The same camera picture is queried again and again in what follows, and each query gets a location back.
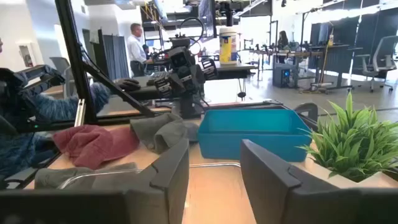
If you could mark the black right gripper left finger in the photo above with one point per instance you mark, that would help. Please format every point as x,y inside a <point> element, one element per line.
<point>93,208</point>

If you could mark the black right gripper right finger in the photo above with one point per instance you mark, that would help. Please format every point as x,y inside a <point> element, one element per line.
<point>311,205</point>

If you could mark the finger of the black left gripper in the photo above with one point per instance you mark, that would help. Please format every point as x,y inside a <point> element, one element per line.
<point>163,87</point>
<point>209,69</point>

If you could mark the grey knit hat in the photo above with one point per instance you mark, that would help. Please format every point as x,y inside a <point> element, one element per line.
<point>161,130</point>

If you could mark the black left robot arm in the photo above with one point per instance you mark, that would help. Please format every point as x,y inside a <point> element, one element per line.
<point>190,105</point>

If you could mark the dark red knit hat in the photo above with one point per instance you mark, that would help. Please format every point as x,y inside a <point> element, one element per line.
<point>93,146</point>

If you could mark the black keyboard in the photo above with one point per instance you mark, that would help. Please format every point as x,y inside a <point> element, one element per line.
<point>157,76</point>

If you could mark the white and yellow wipes canister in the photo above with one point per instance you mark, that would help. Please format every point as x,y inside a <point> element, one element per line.
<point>228,46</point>

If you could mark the person's hand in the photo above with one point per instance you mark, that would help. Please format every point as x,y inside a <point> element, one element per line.
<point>127,84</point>

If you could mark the person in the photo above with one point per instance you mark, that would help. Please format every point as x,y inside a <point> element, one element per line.
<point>283,42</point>
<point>136,49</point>
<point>46,107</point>

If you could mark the black monitor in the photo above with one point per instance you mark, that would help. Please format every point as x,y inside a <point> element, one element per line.
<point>206,18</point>

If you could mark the grey-blue curtain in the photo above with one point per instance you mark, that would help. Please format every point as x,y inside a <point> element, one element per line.
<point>115,56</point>

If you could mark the black computer tower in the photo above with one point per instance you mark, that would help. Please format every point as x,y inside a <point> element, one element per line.
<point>280,77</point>

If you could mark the green plant in white pot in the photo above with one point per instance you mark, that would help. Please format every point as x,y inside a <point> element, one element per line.
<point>351,140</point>

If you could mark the blue plastic bin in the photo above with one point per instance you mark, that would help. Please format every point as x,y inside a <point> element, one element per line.
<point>248,146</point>

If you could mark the clear plastic tray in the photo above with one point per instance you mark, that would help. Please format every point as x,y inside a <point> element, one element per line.
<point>217,164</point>

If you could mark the grey chair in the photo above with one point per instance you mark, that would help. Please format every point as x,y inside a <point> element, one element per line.
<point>60,65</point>

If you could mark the yellow bottle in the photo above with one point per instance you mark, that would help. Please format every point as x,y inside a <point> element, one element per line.
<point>331,40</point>

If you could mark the long black desk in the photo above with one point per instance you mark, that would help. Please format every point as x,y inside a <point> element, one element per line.
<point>335,48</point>

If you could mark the white office chair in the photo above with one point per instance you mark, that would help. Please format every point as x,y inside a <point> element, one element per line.
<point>384,49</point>

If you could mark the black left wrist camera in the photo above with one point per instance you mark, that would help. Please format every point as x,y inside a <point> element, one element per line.
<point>179,57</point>

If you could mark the black metal frame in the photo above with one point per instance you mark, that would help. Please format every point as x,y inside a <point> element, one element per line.
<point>74,62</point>

